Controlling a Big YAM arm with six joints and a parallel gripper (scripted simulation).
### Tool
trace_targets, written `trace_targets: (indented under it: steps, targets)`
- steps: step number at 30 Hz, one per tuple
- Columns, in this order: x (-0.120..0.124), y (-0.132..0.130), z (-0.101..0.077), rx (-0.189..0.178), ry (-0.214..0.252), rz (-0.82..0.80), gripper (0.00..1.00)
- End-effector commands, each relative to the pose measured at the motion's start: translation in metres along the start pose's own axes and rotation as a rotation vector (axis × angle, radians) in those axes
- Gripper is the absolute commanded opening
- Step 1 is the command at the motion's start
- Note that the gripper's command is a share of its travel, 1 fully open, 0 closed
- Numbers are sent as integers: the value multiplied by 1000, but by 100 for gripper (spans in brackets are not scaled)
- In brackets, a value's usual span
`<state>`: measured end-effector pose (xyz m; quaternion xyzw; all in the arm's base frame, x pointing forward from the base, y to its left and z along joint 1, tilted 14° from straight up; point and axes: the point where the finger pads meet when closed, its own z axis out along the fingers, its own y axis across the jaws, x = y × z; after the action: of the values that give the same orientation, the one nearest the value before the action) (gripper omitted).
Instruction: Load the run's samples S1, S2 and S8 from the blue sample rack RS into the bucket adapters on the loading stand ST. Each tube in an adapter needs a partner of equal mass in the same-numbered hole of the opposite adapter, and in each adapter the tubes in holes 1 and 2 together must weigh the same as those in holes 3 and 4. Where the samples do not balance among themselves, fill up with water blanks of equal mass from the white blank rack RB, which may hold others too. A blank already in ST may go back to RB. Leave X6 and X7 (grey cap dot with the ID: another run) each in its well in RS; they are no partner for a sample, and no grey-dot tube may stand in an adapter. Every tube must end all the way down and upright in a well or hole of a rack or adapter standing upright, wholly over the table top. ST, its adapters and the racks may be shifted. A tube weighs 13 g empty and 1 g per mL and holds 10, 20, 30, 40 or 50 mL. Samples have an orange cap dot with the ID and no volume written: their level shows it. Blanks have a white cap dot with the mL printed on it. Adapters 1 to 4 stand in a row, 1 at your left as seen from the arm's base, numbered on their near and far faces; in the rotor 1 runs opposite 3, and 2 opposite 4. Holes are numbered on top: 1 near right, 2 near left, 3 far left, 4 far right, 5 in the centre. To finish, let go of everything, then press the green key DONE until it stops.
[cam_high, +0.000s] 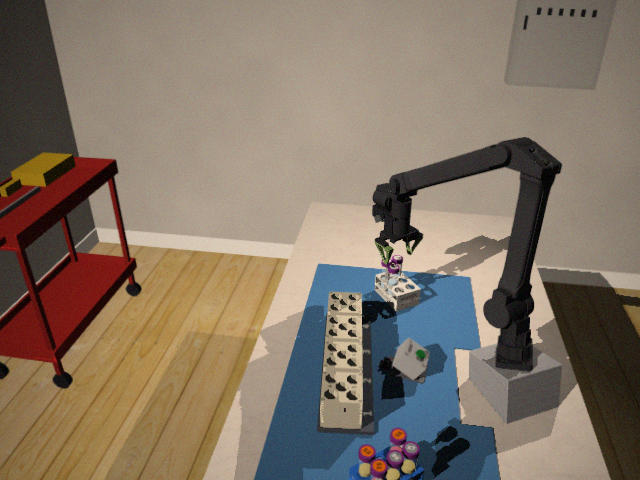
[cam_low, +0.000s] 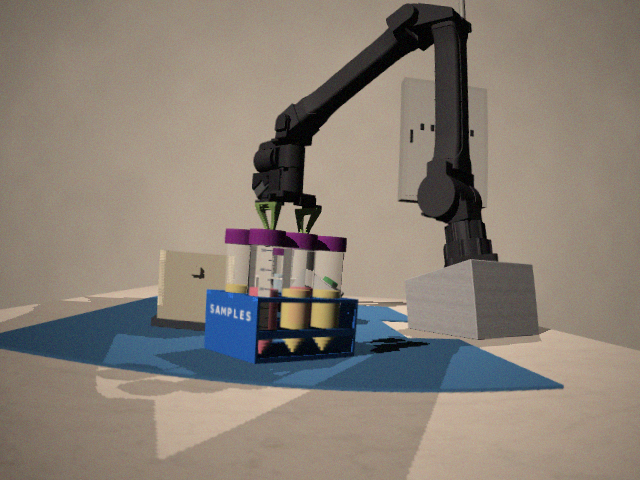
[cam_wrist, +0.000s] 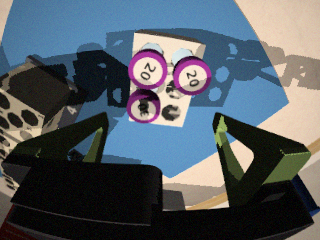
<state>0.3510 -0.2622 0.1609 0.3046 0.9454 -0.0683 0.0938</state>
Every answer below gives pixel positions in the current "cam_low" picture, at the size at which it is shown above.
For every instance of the blue sample rack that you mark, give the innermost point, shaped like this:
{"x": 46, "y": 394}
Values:
{"x": 232, "y": 328}

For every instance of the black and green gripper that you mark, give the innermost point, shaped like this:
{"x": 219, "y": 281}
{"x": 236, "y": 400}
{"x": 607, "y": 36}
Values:
{"x": 290, "y": 180}

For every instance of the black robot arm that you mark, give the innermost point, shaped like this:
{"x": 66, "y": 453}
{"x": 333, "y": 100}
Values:
{"x": 447, "y": 193}

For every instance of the blue bench mat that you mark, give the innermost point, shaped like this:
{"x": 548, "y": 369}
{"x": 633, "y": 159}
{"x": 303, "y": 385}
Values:
{"x": 384, "y": 360}

